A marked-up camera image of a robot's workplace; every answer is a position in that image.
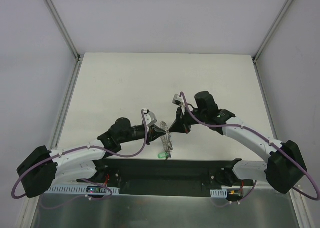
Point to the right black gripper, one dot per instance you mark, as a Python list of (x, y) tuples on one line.
[(182, 123)]

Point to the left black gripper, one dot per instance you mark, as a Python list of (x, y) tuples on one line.
[(149, 134)]

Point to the metal key organizer ring disc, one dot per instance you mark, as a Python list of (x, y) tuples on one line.
[(166, 140)]

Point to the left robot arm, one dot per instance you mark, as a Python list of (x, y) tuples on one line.
[(44, 168)]

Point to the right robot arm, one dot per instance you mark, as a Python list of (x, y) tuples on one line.
[(282, 164)]

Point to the green key tag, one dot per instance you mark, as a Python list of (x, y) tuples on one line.
[(162, 155)]

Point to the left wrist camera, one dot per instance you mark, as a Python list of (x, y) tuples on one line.
[(149, 117)]

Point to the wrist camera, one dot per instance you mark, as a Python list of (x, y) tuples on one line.
[(149, 117), (179, 101)]

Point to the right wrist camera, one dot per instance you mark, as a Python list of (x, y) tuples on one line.
[(179, 101)]

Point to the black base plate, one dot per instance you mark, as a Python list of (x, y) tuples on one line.
[(167, 177)]

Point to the right white cable duct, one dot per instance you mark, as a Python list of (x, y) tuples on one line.
[(219, 193)]

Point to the white cable duct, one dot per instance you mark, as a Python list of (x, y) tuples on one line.
[(219, 193), (82, 189)]

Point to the left white cable duct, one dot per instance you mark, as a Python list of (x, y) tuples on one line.
[(82, 189)]

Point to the right aluminium frame rail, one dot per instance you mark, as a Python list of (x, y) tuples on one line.
[(262, 64)]

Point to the aluminium frame rail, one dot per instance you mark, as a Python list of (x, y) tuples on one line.
[(262, 64), (68, 83)]

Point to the left aluminium frame rail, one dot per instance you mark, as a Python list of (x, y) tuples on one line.
[(68, 83)]

